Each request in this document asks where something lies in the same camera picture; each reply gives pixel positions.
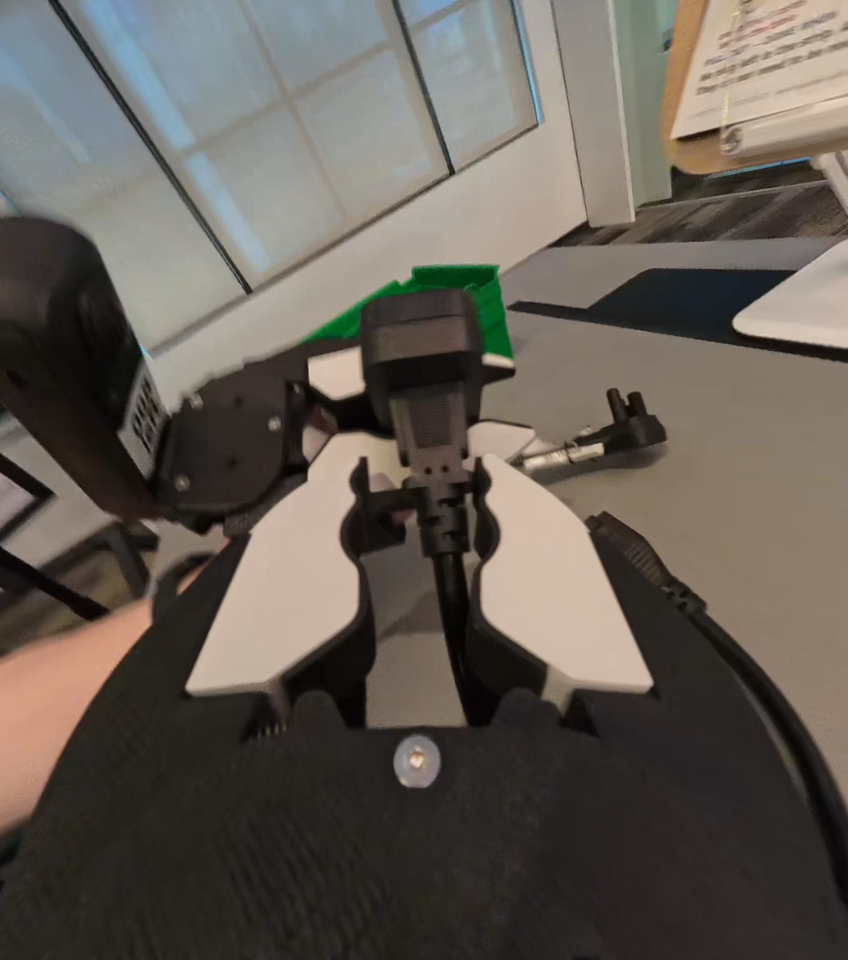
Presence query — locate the person's left forearm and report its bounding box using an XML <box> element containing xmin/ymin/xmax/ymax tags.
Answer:
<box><xmin>0</xmin><ymin>577</ymin><xmax>203</xmax><ymax>879</ymax></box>

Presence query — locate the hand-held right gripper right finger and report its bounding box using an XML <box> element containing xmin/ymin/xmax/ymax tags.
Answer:
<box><xmin>469</xmin><ymin>453</ymin><xmax>653</xmax><ymax>699</ymax></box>

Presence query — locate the white document stand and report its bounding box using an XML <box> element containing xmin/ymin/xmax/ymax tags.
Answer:
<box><xmin>731</xmin><ymin>148</ymin><xmax>848</xmax><ymax>360</ymax></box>

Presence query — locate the white printed paper sheet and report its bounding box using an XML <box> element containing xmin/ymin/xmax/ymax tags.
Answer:
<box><xmin>670</xmin><ymin>0</ymin><xmax>848</xmax><ymax>145</ymax></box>

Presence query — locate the black power cable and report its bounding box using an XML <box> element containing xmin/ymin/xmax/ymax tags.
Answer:
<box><xmin>430</xmin><ymin>512</ymin><xmax>848</xmax><ymax>960</ymax></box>

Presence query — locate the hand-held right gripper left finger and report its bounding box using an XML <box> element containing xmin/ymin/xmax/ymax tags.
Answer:
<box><xmin>185</xmin><ymin>453</ymin><xmax>377</xmax><ymax>699</ymax></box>

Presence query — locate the loose black plug adapter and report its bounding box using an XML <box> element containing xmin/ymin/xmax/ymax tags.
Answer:
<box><xmin>581</xmin><ymin>386</ymin><xmax>670</xmax><ymax>455</ymax></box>

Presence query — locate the green plastic bin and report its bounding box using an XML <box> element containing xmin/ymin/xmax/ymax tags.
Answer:
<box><xmin>304</xmin><ymin>264</ymin><xmax>516</xmax><ymax>370</ymax></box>

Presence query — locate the large frosted window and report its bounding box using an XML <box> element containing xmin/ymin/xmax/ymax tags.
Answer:
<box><xmin>0</xmin><ymin>0</ymin><xmax>635</xmax><ymax>354</ymax></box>

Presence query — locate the small silver metal connector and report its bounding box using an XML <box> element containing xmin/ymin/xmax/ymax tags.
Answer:
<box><xmin>523</xmin><ymin>441</ymin><xmax>606</xmax><ymax>475</ymax></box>

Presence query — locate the black table mat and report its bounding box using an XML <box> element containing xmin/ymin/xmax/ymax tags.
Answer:
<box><xmin>510</xmin><ymin>267</ymin><xmax>848</xmax><ymax>370</ymax></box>

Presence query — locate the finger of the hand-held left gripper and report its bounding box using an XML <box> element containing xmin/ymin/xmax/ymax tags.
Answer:
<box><xmin>307</xmin><ymin>349</ymin><xmax>396</xmax><ymax>438</ymax></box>
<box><xmin>469</xmin><ymin>418</ymin><xmax>539</xmax><ymax>472</ymax></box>

